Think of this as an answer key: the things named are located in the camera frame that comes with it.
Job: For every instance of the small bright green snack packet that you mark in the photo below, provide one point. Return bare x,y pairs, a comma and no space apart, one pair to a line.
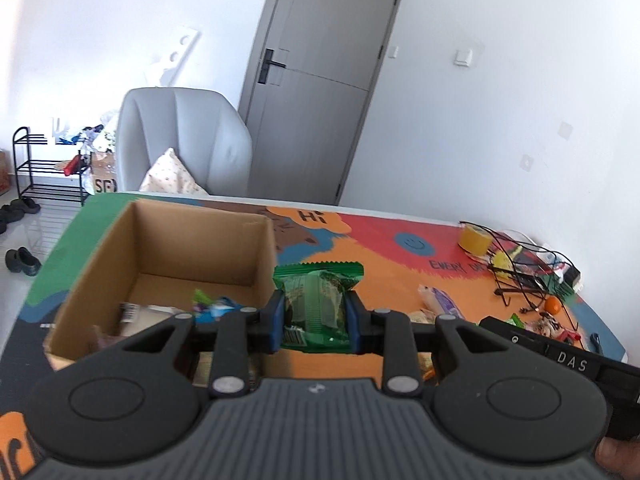
201,297

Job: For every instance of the purple and white snack packet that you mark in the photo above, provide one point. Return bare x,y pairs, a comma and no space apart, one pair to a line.
442,302

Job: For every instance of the black shoe rack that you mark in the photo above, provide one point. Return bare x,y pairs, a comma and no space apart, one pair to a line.
47,164

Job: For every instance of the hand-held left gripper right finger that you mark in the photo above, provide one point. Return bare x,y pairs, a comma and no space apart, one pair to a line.
352,320

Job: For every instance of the orange snack packet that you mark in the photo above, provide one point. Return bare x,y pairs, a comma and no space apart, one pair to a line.
422,316

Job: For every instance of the person's right hand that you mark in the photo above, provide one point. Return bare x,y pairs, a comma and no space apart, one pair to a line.
620,460

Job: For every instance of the grey armchair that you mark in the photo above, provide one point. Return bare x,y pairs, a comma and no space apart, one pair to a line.
195,130

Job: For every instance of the white and green plastic bag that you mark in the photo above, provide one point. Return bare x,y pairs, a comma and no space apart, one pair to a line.
102,132

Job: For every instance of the dark green snack packet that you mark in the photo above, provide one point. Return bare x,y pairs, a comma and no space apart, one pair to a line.
315,305

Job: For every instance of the printed brown paper bag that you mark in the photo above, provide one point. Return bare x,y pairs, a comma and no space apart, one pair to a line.
104,175

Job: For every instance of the white wall-mounted box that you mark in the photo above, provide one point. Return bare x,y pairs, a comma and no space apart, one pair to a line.
58,125

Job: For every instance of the small brown cardboard box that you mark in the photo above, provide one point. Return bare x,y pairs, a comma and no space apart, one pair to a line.
4,172

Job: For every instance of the grey door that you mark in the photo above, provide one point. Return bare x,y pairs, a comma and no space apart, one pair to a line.
320,85

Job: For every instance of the small orange fruit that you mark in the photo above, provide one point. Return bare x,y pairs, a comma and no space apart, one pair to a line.
552,305

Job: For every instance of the yellow tape roll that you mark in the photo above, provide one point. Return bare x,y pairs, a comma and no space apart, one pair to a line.
475,240

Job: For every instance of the black shoe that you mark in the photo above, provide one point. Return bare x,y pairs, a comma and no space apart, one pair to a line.
25,206
15,257
30,265
7,216

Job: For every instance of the small figurine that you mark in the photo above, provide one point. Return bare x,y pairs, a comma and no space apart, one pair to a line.
547,324

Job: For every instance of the white light switch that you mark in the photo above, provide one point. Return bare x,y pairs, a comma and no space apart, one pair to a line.
463,57

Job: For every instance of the white foam board with holes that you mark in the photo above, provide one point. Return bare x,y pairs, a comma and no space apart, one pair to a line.
175,55

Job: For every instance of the blue snack packet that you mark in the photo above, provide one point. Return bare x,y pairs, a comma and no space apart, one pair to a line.
222,307

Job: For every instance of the white wall plate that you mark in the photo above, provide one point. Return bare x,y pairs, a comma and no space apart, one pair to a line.
526,161
566,130

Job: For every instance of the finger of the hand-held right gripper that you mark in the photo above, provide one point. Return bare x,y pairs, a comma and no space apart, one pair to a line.
515,334

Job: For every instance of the black power adapter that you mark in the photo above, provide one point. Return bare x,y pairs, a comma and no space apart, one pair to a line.
571,274

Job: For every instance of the colourful printed table mat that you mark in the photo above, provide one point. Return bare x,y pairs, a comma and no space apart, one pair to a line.
390,260

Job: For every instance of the dotted white cushion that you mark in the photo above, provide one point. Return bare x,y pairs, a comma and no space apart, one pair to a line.
170,177

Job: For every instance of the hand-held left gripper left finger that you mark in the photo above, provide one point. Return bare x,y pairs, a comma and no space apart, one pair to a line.
276,320

